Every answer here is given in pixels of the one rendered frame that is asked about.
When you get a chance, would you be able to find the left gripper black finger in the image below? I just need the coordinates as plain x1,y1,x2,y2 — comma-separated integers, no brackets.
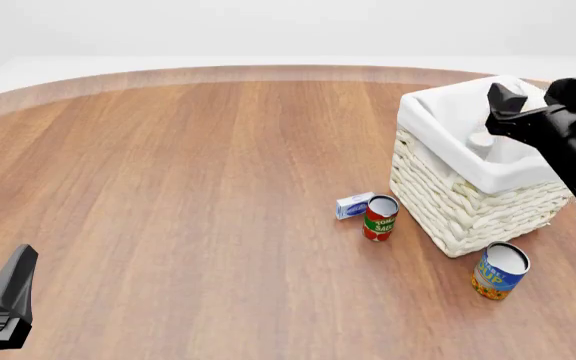
0,243,40,325

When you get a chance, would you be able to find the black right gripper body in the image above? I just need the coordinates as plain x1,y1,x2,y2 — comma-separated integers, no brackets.
484,105,571,147

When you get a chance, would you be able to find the small blue and white box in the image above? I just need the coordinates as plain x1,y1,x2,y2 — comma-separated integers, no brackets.
335,191,376,221

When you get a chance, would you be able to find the white woven basket, cloth liner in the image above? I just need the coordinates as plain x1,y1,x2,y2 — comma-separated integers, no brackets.
388,74,576,260

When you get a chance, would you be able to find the blue and yellow soup can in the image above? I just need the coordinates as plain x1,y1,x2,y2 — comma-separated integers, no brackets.
470,240,532,302

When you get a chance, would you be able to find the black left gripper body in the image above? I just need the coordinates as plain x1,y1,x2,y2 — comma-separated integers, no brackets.
0,309,34,356

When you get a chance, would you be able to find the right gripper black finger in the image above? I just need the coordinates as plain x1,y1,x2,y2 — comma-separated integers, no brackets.
486,81,530,116

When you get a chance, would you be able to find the white-capped bottle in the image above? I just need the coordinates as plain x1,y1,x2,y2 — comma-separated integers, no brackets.
467,131,496,159

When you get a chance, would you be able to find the red tomato sauce can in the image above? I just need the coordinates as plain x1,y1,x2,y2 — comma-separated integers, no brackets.
361,194,401,243

